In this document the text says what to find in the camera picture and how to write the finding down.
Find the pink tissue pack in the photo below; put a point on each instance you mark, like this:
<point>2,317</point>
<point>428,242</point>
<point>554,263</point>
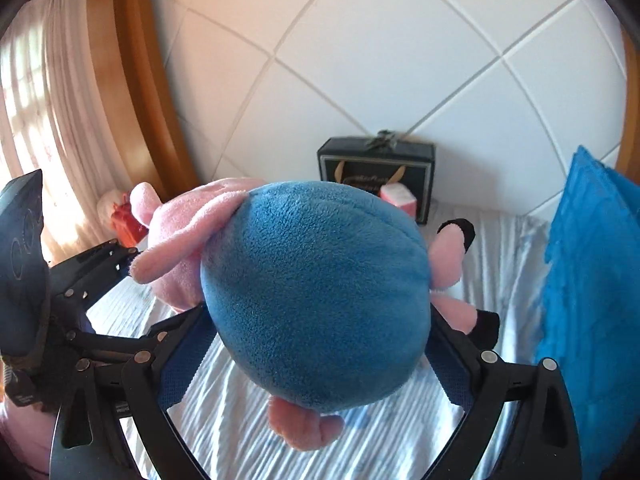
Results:
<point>400,200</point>

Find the white padded headboard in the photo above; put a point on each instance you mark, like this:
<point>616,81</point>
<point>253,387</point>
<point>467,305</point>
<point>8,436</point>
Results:
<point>375,60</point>

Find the pink pig plush blue dress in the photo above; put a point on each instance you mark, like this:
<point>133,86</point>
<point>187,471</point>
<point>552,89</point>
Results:
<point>315,285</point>

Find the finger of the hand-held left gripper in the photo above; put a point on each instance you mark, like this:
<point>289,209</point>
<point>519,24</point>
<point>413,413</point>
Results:
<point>95,272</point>
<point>115,346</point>

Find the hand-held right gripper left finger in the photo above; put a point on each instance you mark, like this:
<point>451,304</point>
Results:
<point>182,360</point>

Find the metal hair clip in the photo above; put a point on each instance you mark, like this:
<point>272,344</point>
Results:
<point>384,140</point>

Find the striped white bed sheet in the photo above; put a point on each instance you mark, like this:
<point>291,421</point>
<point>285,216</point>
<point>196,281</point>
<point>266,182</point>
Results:
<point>235,435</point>

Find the red and white plush toy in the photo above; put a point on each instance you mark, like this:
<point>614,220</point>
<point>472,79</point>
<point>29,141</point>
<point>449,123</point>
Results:
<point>122,220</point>

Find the wooden headboard frame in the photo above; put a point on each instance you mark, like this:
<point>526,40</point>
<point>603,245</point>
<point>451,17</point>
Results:
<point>135,85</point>

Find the black gift box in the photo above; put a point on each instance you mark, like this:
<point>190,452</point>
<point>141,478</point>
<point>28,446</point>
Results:
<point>350,160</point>

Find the sheer curtain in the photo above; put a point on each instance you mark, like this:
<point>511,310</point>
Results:
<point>55,110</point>

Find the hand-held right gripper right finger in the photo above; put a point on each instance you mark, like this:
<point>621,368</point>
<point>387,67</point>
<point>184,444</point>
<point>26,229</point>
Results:
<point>452,370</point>

